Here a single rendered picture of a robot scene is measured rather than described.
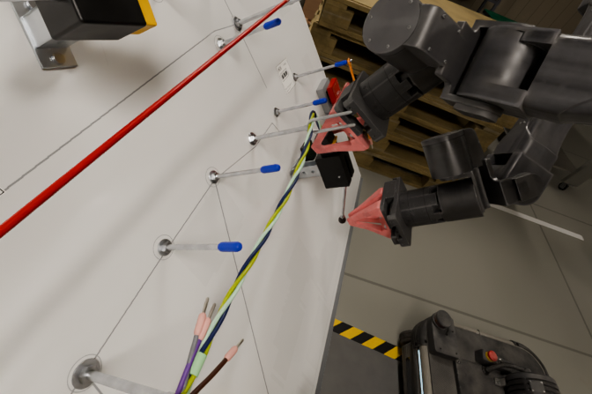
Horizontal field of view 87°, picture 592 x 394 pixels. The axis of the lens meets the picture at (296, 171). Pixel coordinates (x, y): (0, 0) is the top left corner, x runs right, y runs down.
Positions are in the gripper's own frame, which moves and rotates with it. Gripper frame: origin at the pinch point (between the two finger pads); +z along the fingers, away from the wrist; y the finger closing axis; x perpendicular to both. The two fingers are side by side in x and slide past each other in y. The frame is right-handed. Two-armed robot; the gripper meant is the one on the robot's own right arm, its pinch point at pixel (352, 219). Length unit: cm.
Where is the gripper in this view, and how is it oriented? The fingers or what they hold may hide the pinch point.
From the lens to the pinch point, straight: 55.9
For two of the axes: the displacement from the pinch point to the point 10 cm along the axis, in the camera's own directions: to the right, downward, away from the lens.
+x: 4.9, 7.9, 3.8
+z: -8.1, 2.4, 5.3
